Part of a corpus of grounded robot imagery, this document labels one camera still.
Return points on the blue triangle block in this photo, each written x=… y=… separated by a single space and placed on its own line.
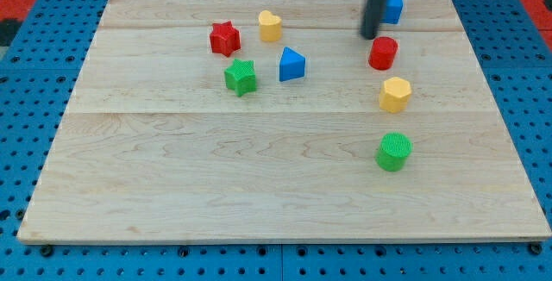
x=291 y=65

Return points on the red cylinder block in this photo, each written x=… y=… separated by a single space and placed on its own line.
x=383 y=53

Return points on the light wooden board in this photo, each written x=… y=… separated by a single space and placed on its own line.
x=154 y=149

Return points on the blue cube block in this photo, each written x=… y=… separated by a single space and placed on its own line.
x=392 y=11

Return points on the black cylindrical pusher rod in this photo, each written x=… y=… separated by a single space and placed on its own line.
x=372 y=17

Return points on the green cylinder block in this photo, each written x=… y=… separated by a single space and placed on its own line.
x=393 y=151

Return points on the yellow heart block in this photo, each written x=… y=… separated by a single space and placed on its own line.
x=270 y=26

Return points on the green star block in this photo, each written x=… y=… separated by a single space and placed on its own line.
x=240 y=77

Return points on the red star block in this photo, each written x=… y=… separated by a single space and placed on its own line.
x=224 y=38

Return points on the yellow hexagon block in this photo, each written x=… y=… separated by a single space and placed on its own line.
x=395 y=94

